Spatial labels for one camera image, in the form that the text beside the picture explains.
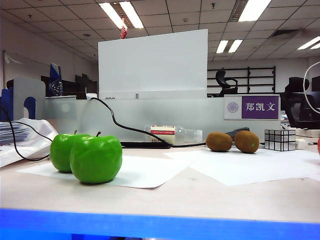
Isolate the green plastic apple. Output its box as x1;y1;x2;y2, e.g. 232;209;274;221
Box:
49;129;92;173
69;131;123;185

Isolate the brown kiwi with green mark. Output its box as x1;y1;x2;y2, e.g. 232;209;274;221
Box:
234;129;260;154

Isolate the frosted glass desk partition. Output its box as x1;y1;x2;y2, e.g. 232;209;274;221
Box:
44;96;282;143

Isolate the clear bottle with red label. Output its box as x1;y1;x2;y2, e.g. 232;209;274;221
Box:
144;124;204;146

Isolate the flat black keyboard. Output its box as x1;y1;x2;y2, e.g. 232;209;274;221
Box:
119;141;172;150

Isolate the white paper sheet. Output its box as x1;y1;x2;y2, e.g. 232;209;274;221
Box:
163;147;320;187
14;154;198;189

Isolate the large white board panel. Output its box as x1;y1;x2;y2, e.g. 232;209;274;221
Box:
97;28;209;100

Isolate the plain brown fuzzy kiwi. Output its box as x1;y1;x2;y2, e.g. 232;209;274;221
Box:
205;131;233;153

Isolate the grey stapler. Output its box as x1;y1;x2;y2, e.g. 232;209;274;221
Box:
224;126;251;137

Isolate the dark background cabinet row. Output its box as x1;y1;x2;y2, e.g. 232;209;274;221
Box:
40;72;99;97

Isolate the red hanging ornament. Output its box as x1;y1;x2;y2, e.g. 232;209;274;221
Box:
120;15;128;40

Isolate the purple white name plate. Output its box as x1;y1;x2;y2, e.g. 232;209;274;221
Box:
223;94;281;121

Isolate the double tube ceiling light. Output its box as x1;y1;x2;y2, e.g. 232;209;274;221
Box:
297;36;320;50
216;39;244;54
98;1;145;30

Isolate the blue front bar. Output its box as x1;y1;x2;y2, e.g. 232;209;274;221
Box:
0;207;320;240

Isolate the blue crystal trophy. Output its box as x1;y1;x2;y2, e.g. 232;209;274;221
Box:
48;62;64;97

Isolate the silver mirror cube puzzle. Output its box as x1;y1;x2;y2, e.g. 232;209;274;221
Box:
264;128;297;152

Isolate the grey blue file holder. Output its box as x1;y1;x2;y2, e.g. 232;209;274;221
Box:
0;76;46;122

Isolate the black mesh office chair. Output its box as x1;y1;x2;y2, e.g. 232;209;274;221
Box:
279;76;320;130

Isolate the small white adapter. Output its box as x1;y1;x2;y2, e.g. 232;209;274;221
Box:
295;138;310;150

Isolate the single panel ceiling light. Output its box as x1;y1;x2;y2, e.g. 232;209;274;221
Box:
237;0;272;23

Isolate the stack of printed papers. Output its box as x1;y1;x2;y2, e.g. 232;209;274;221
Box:
0;121;31;146

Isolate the ceiling air vent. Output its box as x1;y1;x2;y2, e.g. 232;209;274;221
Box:
269;29;302;38

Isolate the thick black cable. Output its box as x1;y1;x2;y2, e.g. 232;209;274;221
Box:
89;96;207;149

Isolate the black wall shelf rack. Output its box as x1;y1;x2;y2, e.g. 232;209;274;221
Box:
207;65;277;95

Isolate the thin black cable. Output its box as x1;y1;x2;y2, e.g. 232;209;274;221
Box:
0;104;53;162

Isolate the white cable loop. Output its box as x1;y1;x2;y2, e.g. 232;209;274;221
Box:
303;61;320;115

